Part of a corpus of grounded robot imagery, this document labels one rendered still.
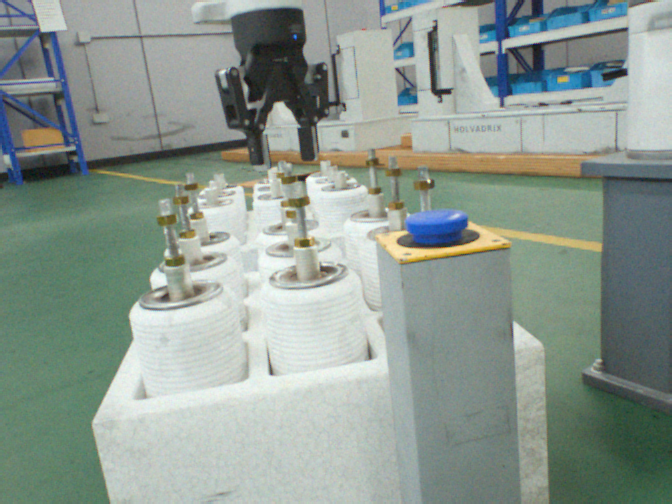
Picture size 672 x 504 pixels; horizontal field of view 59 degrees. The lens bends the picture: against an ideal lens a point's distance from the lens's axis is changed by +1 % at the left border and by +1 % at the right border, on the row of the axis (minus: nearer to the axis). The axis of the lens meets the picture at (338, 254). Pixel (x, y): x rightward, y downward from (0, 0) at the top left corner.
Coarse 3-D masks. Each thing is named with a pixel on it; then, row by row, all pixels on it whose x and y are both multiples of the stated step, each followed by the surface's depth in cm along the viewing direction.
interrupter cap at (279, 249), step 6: (318, 240) 68; (324, 240) 68; (270, 246) 68; (276, 246) 68; (282, 246) 68; (288, 246) 68; (318, 246) 65; (324, 246) 65; (270, 252) 65; (276, 252) 65; (282, 252) 65; (288, 252) 64
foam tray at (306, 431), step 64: (256, 320) 66; (128, 384) 54; (256, 384) 51; (320, 384) 50; (384, 384) 51; (128, 448) 49; (192, 448) 49; (256, 448) 50; (320, 448) 51; (384, 448) 52
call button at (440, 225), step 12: (420, 216) 38; (432, 216) 37; (444, 216) 37; (456, 216) 37; (408, 228) 37; (420, 228) 36; (432, 228) 36; (444, 228) 36; (456, 228) 36; (420, 240) 37; (432, 240) 37; (444, 240) 37
